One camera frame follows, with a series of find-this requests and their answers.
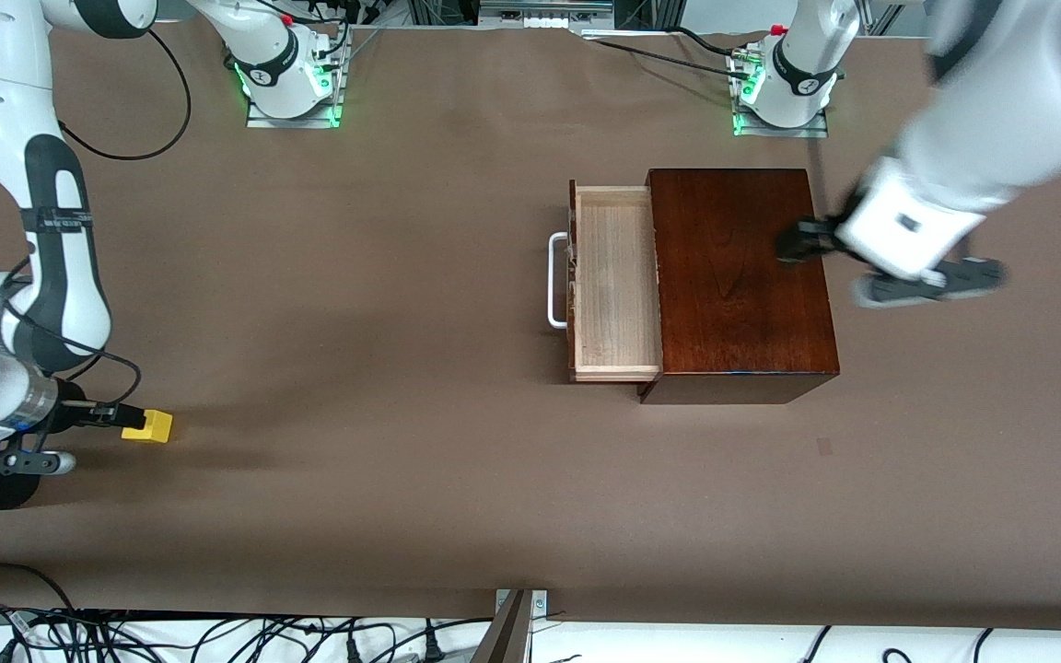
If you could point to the brown paper table cover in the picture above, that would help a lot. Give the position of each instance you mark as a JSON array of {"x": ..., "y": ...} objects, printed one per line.
[{"x": 402, "y": 276}]

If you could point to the light wood drawer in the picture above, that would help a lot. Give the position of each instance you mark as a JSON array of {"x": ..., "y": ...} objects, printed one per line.
[{"x": 613, "y": 322}]

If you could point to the black equipment box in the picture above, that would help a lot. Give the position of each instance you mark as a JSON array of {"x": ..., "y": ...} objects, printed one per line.
[{"x": 646, "y": 11}]

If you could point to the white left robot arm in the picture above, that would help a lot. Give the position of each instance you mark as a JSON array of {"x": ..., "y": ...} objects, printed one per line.
[{"x": 1000, "y": 101}]

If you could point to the yellow wooden block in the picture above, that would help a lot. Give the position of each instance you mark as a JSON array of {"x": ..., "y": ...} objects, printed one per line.
[{"x": 157, "y": 428}]

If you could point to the metal table edge bracket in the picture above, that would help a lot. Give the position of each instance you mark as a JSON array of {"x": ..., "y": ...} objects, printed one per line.
[{"x": 517, "y": 635}]

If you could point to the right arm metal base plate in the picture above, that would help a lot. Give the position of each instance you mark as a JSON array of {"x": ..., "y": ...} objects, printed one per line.
[{"x": 291, "y": 122}]

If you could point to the dark brown wooden cabinet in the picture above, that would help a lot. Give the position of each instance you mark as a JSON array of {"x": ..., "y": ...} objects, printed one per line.
[{"x": 733, "y": 304}]

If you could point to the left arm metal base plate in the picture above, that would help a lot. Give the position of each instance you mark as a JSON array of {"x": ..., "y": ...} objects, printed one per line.
[{"x": 788, "y": 132}]

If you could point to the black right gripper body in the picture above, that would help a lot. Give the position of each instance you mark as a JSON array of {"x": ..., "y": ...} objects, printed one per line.
[{"x": 75, "y": 415}]

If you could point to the white power strip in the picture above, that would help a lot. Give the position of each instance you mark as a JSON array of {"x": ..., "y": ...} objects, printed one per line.
[{"x": 544, "y": 20}]

